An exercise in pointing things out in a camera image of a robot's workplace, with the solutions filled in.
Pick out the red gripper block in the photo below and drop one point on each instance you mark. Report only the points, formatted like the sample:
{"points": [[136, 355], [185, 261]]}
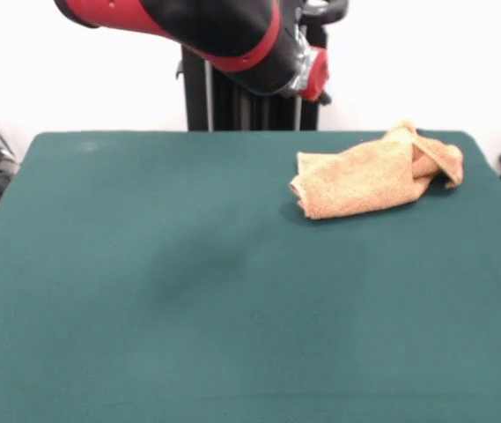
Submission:
{"points": [[318, 75]]}

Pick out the tan terry towel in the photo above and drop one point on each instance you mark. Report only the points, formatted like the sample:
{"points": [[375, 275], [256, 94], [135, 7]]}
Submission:
{"points": [[364, 185]]}

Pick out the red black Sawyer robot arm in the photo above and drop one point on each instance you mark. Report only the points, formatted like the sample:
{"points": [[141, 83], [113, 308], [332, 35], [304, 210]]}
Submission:
{"points": [[210, 39]]}

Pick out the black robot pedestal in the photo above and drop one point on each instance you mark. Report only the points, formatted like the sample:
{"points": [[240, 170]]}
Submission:
{"points": [[232, 110]]}

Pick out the dark green table cloth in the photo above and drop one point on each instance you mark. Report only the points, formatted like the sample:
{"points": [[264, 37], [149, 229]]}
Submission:
{"points": [[188, 308]]}

